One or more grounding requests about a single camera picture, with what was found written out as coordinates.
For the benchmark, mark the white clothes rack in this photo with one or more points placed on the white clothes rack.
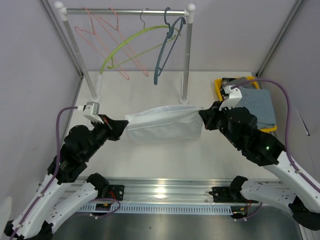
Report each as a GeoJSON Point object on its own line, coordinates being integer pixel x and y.
{"type": "Point", "coordinates": [188, 14]}

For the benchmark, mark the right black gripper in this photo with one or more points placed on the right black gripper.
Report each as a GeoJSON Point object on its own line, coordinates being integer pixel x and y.
{"type": "Point", "coordinates": [209, 115]}

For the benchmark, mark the yellow plastic bin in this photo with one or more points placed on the yellow plastic bin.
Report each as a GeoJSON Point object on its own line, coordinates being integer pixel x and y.
{"type": "Point", "coordinates": [222, 82]}

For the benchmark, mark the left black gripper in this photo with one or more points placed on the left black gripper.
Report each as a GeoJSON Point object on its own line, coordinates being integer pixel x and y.
{"type": "Point", "coordinates": [117, 126]}

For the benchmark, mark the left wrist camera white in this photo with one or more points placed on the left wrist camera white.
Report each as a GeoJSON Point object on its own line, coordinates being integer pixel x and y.
{"type": "Point", "coordinates": [91, 111]}

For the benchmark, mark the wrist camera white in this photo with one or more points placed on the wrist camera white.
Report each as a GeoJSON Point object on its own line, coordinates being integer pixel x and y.
{"type": "Point", "coordinates": [91, 111]}
{"type": "Point", "coordinates": [232, 95]}

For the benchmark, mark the white skirt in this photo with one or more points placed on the white skirt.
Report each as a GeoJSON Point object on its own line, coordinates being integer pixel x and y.
{"type": "Point", "coordinates": [165, 124]}

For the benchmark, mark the perforated cable tray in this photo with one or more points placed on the perforated cable tray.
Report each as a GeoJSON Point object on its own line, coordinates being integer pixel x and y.
{"type": "Point", "coordinates": [173, 209]}

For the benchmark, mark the blue-grey plastic hanger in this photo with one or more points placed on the blue-grey plastic hanger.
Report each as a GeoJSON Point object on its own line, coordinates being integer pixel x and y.
{"type": "Point", "coordinates": [172, 35]}

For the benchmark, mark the light blue denim garment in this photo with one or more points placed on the light blue denim garment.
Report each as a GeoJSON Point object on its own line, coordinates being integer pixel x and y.
{"type": "Point", "coordinates": [259, 104]}

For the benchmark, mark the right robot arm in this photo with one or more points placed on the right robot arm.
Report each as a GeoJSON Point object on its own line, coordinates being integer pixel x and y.
{"type": "Point", "coordinates": [301, 201]}

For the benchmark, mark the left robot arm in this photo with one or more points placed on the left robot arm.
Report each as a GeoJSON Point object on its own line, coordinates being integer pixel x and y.
{"type": "Point", "coordinates": [44, 214]}

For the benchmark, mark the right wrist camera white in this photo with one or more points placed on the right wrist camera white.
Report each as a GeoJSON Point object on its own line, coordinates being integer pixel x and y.
{"type": "Point", "coordinates": [232, 95]}

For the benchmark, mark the black mount plate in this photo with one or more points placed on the black mount plate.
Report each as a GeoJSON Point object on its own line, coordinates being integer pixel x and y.
{"type": "Point", "coordinates": [223, 194]}
{"type": "Point", "coordinates": [115, 191]}

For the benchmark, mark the pink wire hanger left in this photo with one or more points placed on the pink wire hanger left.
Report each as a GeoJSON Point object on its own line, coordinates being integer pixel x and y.
{"type": "Point", "coordinates": [109, 29]}

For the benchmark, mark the right black mount plate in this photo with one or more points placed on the right black mount plate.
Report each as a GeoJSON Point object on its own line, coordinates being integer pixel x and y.
{"type": "Point", "coordinates": [223, 194]}

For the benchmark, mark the left black mount plate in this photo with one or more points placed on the left black mount plate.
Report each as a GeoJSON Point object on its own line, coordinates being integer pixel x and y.
{"type": "Point", "coordinates": [115, 191]}

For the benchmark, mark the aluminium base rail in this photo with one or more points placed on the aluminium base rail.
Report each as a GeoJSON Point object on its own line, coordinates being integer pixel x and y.
{"type": "Point", "coordinates": [168, 190]}

